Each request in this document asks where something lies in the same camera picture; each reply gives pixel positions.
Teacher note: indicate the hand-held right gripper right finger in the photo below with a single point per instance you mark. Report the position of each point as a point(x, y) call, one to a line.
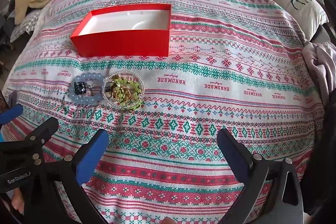
point(226, 145)

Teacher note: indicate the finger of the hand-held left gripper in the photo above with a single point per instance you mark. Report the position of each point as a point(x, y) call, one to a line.
point(42, 129)
point(11, 111)

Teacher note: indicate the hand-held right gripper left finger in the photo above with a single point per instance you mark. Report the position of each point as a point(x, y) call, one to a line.
point(98, 146)

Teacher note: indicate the black bead hair clip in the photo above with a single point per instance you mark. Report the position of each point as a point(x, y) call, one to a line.
point(79, 88)

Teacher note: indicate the gold rings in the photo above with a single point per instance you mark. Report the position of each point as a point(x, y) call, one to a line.
point(123, 95)

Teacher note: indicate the red cardboard box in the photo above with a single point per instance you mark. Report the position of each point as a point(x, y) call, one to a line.
point(123, 43)

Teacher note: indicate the person's left hand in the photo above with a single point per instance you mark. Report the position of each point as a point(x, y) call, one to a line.
point(17, 201)

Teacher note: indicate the patterned red green blanket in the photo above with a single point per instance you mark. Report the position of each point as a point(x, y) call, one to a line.
point(210, 98)

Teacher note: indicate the grey checked sheet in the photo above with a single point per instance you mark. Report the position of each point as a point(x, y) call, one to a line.
point(25, 26)

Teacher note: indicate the lavender cloth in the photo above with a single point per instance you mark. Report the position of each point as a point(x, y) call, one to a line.
point(321, 64)

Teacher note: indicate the white deer print pillow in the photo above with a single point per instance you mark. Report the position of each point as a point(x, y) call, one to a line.
point(296, 6)

